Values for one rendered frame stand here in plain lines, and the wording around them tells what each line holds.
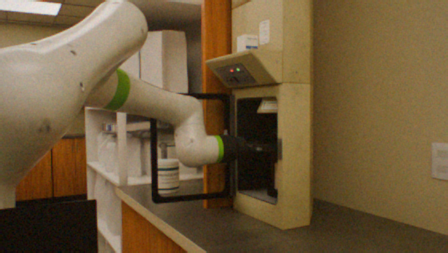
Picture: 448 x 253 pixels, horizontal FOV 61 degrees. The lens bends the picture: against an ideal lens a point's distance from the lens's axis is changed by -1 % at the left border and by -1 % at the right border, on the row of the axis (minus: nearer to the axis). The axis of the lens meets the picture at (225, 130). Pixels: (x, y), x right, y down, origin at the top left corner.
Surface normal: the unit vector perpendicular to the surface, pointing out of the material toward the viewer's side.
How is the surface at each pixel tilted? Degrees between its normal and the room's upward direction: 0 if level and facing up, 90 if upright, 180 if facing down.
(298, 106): 90
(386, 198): 90
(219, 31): 90
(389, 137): 90
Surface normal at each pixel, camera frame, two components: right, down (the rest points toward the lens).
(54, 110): 0.82, 0.22
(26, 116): 0.41, 0.39
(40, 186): 0.48, 0.04
